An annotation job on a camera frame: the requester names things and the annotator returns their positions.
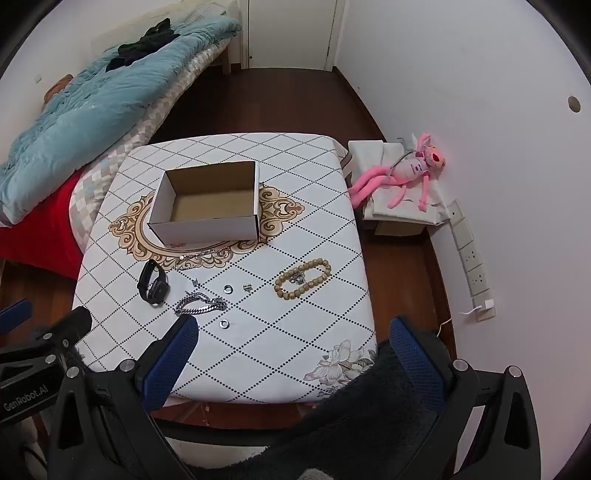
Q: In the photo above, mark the white cloth bag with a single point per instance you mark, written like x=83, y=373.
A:
x=369, y=152

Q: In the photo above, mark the black clothes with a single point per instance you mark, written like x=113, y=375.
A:
x=138, y=46

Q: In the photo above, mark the blue quilt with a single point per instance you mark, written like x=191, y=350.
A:
x=92, y=106

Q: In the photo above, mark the diamond patterned tablecloth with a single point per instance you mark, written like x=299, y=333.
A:
x=300, y=277

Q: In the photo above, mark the small brown cardboard box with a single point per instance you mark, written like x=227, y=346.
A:
x=397, y=228

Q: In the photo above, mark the white power strip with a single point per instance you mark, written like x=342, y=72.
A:
x=471, y=258

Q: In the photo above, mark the grey clothes hanger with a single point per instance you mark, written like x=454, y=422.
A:
x=398, y=161

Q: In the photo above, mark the white door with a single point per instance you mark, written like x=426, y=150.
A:
x=286, y=32

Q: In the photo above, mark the pink plush toy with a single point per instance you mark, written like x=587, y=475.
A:
x=411, y=168

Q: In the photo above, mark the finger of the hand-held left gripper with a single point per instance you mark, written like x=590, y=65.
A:
x=11, y=316
x=64, y=327

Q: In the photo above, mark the black smartwatch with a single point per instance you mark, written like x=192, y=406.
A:
x=148, y=277

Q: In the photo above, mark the brown pillow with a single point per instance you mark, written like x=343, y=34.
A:
x=57, y=87

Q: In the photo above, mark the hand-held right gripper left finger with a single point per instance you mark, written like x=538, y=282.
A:
x=168, y=364

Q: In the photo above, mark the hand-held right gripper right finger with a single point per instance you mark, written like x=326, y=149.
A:
x=415, y=357

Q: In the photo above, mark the wooden bed frame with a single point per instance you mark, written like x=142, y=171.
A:
x=226, y=60

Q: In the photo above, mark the red blanket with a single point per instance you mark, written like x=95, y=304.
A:
x=41, y=230

